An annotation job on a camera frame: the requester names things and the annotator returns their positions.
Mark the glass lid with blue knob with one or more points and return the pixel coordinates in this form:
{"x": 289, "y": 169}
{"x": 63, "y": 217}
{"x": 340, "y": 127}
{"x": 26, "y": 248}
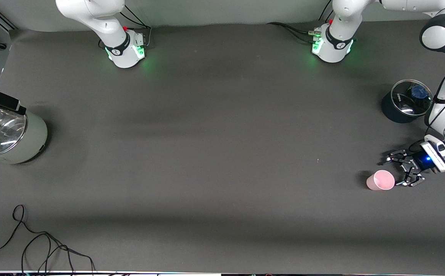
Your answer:
{"x": 410, "y": 103}

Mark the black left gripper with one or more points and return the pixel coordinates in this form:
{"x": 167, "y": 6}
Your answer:
{"x": 420, "y": 160}

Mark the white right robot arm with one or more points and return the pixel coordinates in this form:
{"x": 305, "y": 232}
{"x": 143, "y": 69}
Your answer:
{"x": 92, "y": 11}

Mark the dark blue saucepan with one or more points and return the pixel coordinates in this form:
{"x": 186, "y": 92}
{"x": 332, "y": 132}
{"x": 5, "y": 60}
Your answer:
{"x": 393, "y": 111}

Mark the pink plastic cup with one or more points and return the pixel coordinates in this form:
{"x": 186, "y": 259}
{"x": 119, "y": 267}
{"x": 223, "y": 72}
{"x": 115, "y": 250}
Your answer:
{"x": 381, "y": 180}

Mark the dark grey table mat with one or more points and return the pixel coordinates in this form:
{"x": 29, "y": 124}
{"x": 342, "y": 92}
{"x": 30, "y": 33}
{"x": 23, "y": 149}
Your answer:
{"x": 222, "y": 172}

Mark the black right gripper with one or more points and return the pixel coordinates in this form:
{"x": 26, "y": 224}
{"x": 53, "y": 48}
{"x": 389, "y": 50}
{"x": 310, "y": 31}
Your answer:
{"x": 5, "y": 100}

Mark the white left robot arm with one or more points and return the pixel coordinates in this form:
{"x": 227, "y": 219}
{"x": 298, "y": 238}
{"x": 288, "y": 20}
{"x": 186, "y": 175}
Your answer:
{"x": 440, "y": 32}

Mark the glass lid with silver knob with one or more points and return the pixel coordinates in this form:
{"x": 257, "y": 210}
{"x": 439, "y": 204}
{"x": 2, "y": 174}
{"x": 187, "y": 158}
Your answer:
{"x": 4, "y": 130}

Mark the grey-green cooking pot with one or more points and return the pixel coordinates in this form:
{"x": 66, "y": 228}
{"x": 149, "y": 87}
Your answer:
{"x": 35, "y": 138}

